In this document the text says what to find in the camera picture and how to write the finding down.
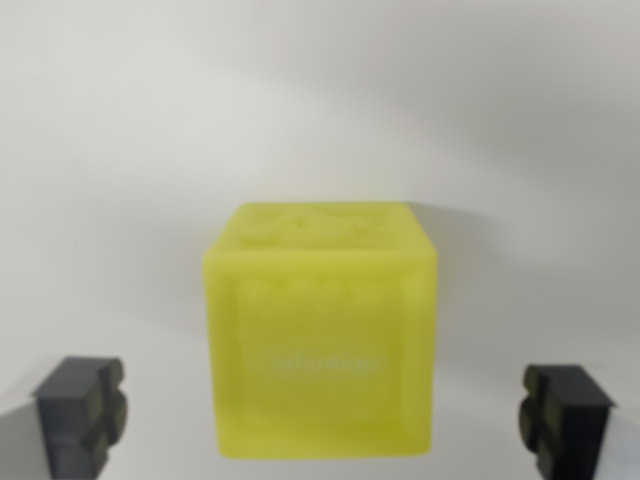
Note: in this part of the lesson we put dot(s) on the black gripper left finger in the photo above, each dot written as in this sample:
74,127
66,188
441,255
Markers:
67,415

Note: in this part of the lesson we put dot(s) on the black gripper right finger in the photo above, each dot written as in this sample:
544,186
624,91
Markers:
570,420

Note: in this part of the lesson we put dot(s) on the yellow cube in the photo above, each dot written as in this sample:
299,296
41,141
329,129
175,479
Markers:
320,345

